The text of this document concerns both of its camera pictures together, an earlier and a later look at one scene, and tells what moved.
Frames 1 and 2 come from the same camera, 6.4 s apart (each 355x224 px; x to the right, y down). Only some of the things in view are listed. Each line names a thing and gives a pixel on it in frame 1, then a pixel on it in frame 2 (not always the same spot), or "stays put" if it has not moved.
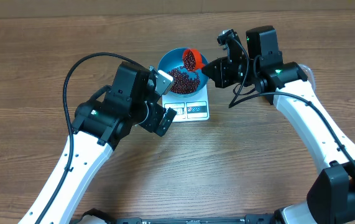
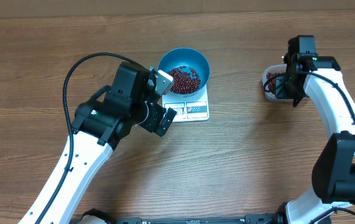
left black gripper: [154, 117] stays put
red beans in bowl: [184, 82] stays put
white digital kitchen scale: [190, 109] stays put
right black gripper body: [222, 72] -> [281, 88]
